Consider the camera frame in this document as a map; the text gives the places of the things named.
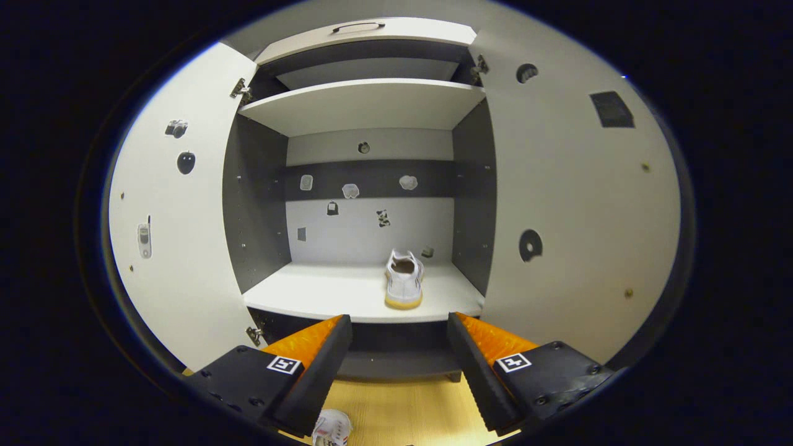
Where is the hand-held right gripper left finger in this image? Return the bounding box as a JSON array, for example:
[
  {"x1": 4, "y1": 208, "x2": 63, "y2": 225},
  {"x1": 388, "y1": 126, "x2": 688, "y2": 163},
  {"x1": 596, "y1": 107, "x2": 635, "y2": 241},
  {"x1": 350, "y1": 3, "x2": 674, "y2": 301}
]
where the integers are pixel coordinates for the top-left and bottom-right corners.
[{"x1": 186, "y1": 314, "x2": 354, "y2": 437}]

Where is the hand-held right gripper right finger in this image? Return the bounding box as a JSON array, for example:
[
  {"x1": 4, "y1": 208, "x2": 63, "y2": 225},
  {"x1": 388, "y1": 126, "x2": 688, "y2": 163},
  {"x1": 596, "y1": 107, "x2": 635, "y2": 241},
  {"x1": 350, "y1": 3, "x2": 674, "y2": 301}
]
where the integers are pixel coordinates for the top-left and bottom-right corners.
[{"x1": 447, "y1": 312, "x2": 615, "y2": 436}]

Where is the white canvas shoe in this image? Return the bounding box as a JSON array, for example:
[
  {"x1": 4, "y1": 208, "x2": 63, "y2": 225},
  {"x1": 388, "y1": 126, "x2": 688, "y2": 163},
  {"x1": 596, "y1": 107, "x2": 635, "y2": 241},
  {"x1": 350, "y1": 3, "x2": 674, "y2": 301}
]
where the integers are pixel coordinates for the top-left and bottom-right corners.
[
  {"x1": 312, "y1": 409, "x2": 353, "y2": 446},
  {"x1": 384, "y1": 249, "x2": 426, "y2": 309}
]

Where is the white shoe cabinet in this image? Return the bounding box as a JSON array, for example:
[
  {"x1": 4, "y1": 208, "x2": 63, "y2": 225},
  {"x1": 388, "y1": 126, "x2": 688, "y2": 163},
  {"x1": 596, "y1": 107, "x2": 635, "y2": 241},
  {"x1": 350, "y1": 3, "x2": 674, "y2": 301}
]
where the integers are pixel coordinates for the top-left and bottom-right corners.
[{"x1": 222, "y1": 17, "x2": 497, "y2": 382}]

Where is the white shoe cabinet door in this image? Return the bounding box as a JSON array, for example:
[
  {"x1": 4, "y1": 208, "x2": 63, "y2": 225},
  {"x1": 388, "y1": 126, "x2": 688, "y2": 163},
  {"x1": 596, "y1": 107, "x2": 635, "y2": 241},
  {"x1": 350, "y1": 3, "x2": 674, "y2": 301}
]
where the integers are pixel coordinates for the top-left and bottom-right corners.
[
  {"x1": 108, "y1": 42, "x2": 267, "y2": 372},
  {"x1": 468, "y1": 28, "x2": 682, "y2": 366}
]

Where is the white cabinet shelf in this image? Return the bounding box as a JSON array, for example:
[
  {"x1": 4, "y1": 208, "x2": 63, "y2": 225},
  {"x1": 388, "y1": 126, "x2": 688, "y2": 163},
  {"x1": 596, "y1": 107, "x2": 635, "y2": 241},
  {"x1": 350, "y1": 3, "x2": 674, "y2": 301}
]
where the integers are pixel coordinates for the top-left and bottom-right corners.
[
  {"x1": 239, "y1": 79, "x2": 486, "y2": 138},
  {"x1": 243, "y1": 260, "x2": 485, "y2": 324}
]

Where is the white cabinet drawer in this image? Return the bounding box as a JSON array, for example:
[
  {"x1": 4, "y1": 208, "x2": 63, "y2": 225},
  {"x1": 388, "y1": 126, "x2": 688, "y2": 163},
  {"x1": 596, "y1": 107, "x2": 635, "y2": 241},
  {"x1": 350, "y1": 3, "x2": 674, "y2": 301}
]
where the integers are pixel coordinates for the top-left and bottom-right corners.
[{"x1": 255, "y1": 17, "x2": 478, "y2": 66}]

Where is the black drawer handle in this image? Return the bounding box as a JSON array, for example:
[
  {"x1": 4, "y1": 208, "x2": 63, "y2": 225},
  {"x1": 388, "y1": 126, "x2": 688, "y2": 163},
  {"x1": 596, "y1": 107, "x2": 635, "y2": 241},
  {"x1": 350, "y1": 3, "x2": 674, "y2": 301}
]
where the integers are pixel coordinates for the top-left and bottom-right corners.
[{"x1": 331, "y1": 21, "x2": 386, "y2": 34}]

